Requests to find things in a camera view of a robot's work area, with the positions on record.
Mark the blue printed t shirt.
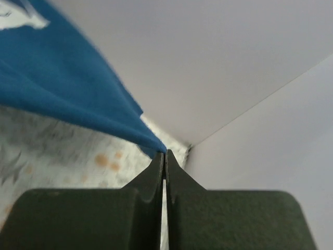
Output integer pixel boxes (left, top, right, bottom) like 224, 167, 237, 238
1, 1, 167, 157

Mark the floral patterned table mat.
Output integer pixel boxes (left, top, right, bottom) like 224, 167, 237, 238
0, 105, 193, 227

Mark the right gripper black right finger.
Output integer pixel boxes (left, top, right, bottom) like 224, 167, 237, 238
165, 151, 316, 249

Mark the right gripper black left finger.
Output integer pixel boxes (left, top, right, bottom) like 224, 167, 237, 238
1, 153, 164, 249

